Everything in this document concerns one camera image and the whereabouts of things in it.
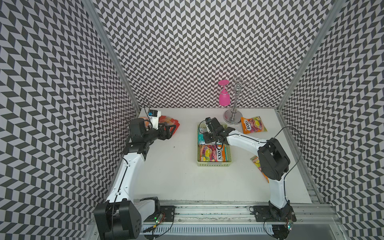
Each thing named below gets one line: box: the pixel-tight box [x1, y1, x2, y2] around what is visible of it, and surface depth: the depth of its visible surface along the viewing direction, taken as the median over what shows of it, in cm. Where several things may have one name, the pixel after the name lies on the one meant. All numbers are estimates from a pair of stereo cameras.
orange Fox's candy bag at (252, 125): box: [241, 116, 268, 134], surface depth 107 cm
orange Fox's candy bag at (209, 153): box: [199, 144, 226, 162], surface depth 91 cm
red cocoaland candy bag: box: [158, 115, 180, 135], surface depth 107 cm
